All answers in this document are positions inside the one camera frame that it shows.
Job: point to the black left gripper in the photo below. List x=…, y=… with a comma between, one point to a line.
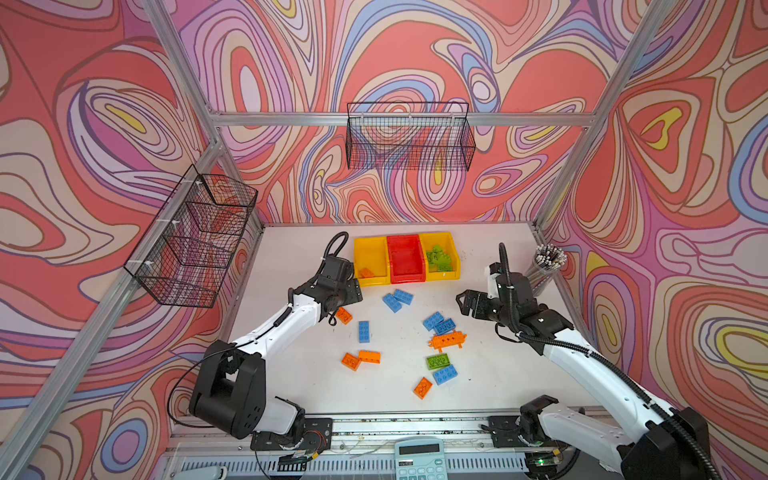
x=354, y=291

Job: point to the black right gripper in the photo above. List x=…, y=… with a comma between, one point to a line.
x=480, y=299

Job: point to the green long brick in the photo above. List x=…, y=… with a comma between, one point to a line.
x=445, y=266

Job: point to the orange small brick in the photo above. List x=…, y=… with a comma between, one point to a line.
x=350, y=361

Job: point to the orange long brick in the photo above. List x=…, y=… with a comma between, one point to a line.
x=370, y=357

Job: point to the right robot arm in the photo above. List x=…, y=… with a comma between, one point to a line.
x=651, y=439

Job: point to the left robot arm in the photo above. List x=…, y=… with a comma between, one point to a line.
x=230, y=392

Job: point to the blue brick upside down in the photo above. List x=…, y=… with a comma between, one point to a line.
x=445, y=327

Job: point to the left yellow bin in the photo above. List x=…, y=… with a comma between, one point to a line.
x=372, y=253

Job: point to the yellow bin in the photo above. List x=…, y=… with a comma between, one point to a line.
x=372, y=253
x=446, y=241

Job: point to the blue long brick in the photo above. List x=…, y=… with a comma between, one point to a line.
x=364, y=333

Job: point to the blue brick studs up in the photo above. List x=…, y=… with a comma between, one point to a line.
x=433, y=320

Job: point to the right yellow bin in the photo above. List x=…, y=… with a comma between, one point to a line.
x=446, y=241

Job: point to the blue brick behind orange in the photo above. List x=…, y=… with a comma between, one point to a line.
x=392, y=303

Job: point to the green brick upside down front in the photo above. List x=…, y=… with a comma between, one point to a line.
x=438, y=362

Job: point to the blue brick near bins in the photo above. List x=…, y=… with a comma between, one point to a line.
x=403, y=296

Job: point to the red bin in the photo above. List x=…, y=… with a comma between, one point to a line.
x=407, y=264

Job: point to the blue brick front right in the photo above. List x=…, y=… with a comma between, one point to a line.
x=445, y=374

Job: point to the clear cup of pencils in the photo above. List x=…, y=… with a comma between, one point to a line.
x=547, y=260

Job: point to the orange brick front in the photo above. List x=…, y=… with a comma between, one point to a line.
x=422, y=388

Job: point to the teal calculator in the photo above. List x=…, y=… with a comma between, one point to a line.
x=420, y=458

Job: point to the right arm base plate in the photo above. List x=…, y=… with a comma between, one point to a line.
x=506, y=432

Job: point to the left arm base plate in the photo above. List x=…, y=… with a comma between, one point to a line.
x=308, y=434

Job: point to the left wire basket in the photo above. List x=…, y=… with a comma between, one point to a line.
x=183, y=259

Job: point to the wire basket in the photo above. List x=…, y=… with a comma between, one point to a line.
x=399, y=135
x=183, y=259

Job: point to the back wire basket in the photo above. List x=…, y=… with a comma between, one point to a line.
x=399, y=135

